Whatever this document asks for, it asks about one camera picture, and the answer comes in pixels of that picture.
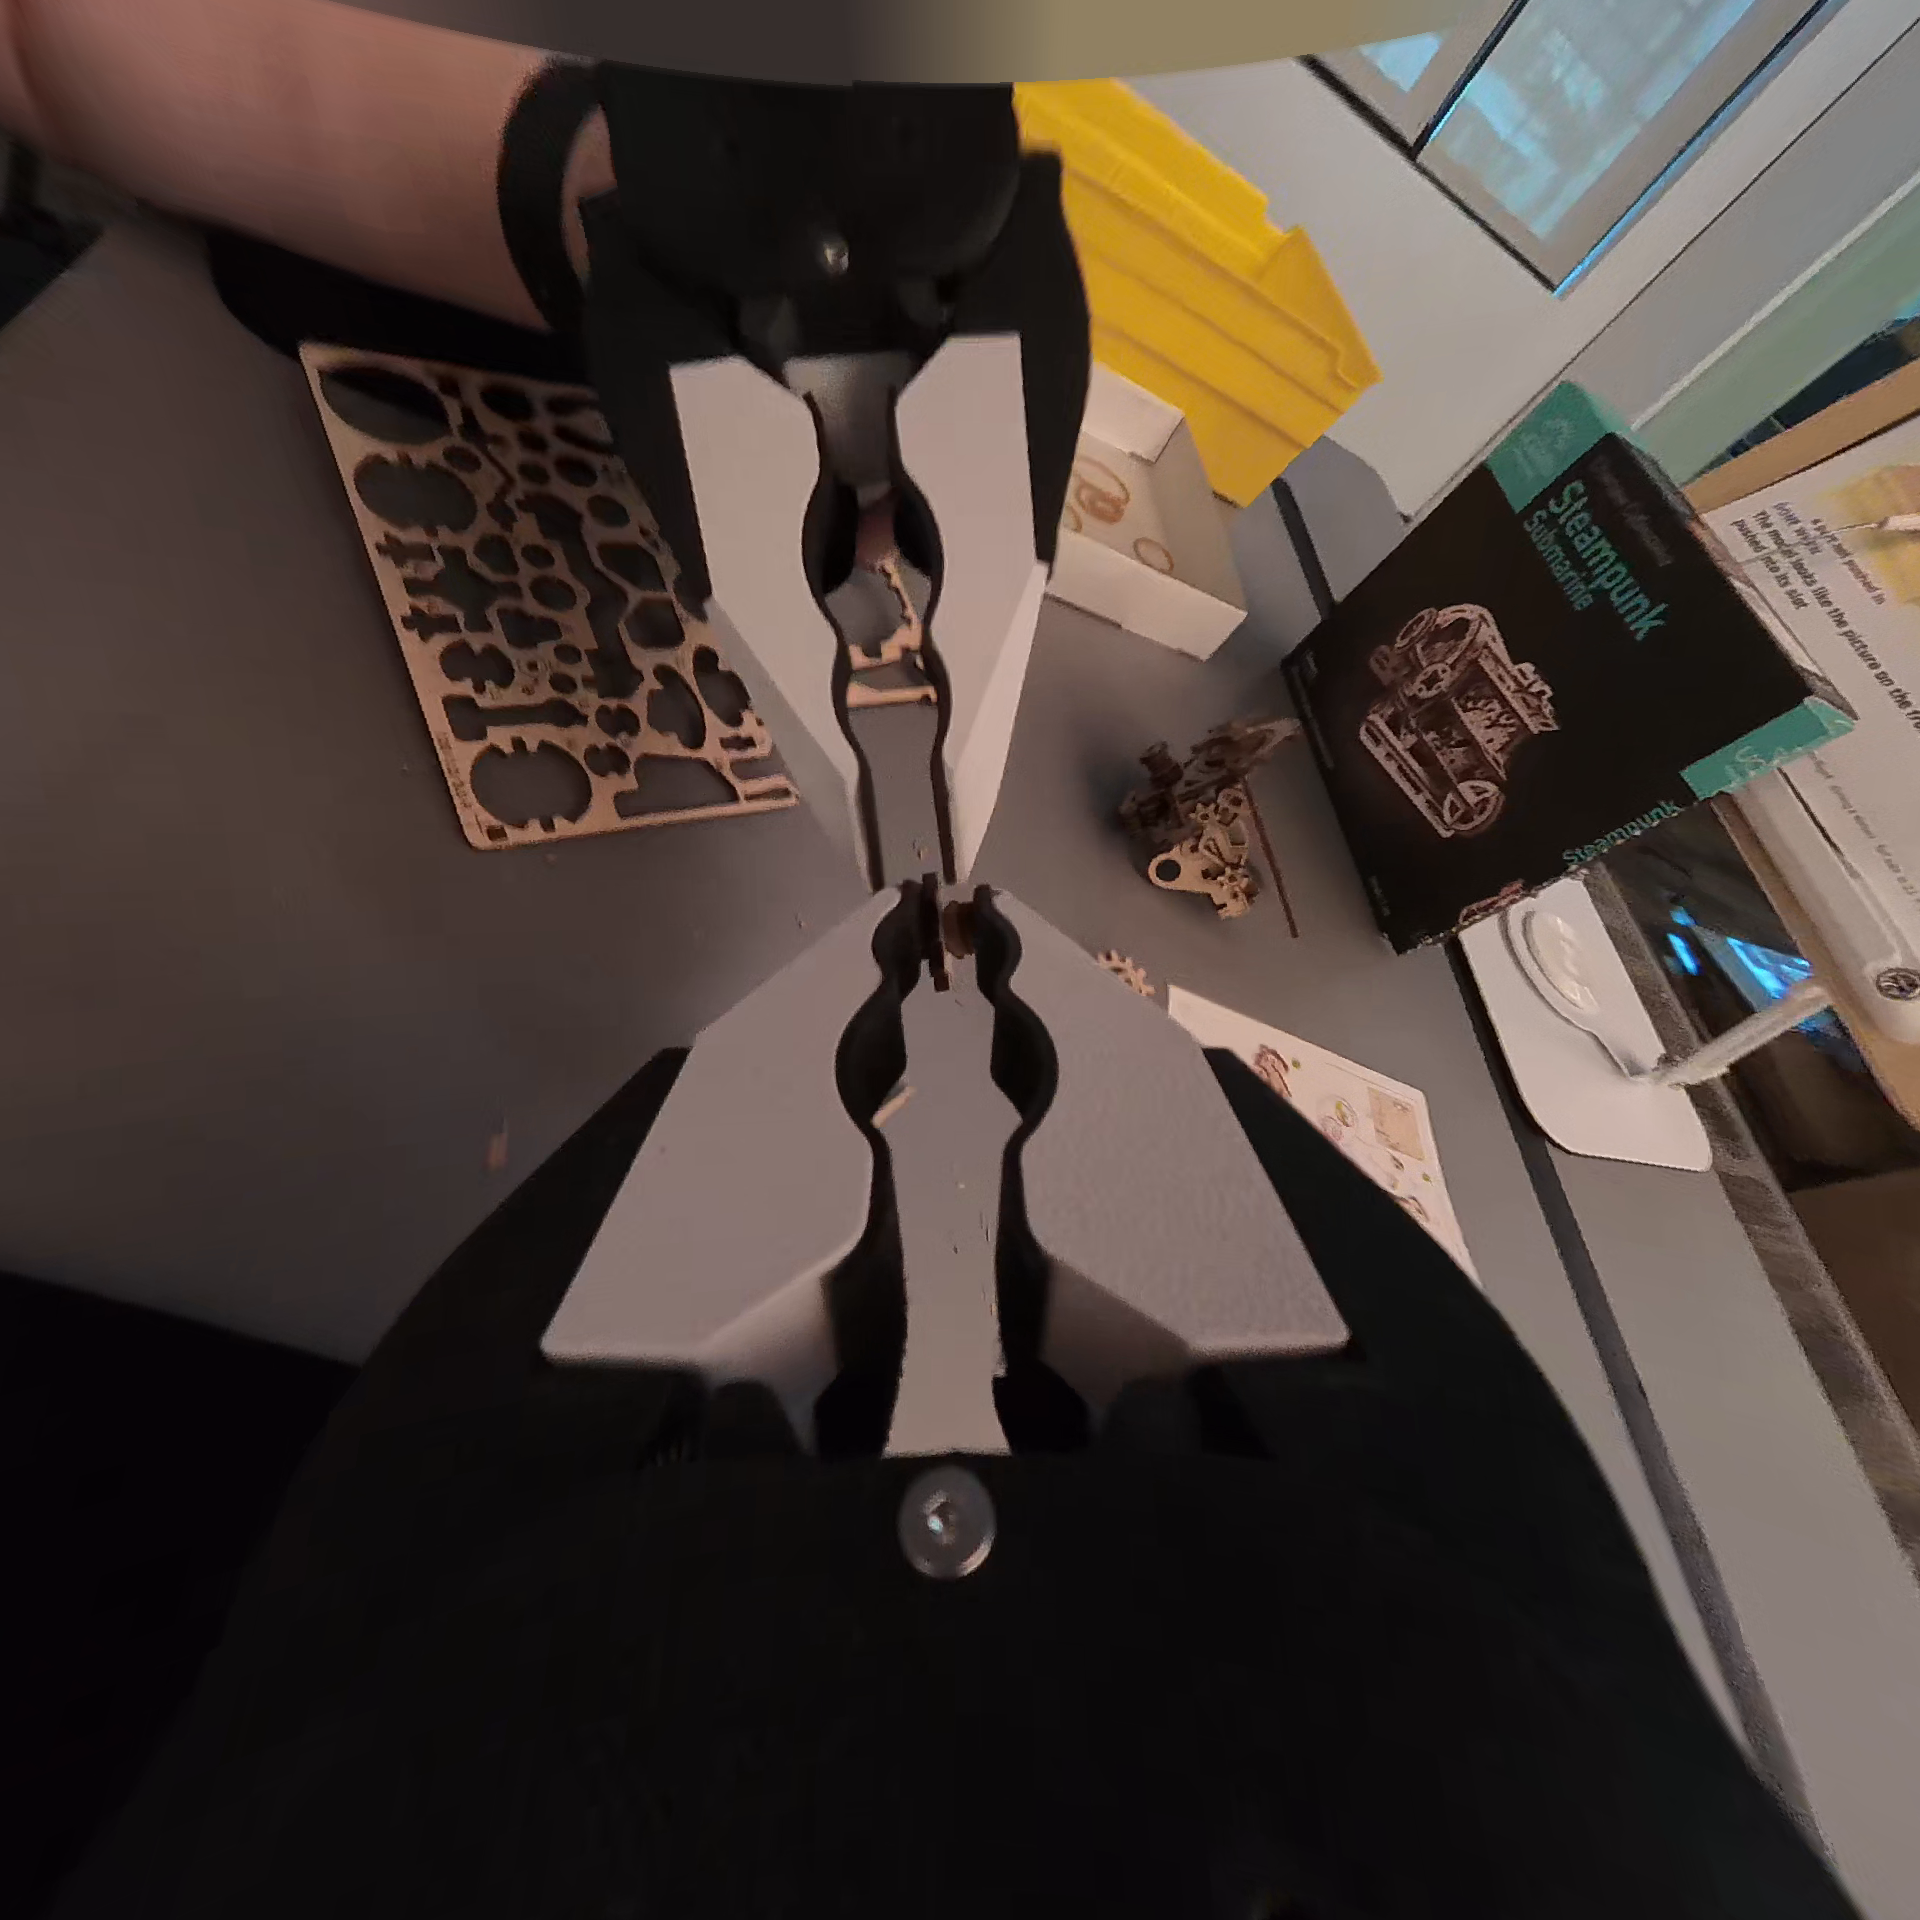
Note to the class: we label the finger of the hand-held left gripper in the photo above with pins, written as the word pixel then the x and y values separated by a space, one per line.
pixel 750 511
pixel 983 511

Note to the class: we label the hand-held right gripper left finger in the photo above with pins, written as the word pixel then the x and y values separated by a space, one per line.
pixel 704 1214

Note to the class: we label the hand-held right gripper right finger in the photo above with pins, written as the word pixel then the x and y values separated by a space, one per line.
pixel 1185 1214

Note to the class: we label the person's left forearm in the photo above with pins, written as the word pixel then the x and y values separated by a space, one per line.
pixel 301 151

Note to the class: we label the partly built wooden model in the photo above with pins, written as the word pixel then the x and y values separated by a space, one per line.
pixel 1201 840

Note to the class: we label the black model kit box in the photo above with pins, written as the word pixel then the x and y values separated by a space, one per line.
pixel 1501 674

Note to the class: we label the person's left hand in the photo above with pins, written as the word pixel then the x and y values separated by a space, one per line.
pixel 881 537

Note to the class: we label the white cardboard tray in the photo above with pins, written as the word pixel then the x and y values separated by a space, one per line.
pixel 1141 600

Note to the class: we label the printed instruction booklet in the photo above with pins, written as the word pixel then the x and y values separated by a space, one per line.
pixel 1350 1110

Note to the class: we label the small wooden gear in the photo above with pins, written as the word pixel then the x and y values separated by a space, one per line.
pixel 1129 975

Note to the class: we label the nested yellow plastic bins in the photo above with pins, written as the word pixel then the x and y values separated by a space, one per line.
pixel 1201 301

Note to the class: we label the laser-cut plywood sheet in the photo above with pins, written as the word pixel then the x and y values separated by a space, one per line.
pixel 600 820

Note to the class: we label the instruction poster board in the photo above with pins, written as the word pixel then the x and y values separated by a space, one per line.
pixel 1874 1050

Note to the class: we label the glass window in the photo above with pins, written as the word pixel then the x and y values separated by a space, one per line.
pixel 1575 105

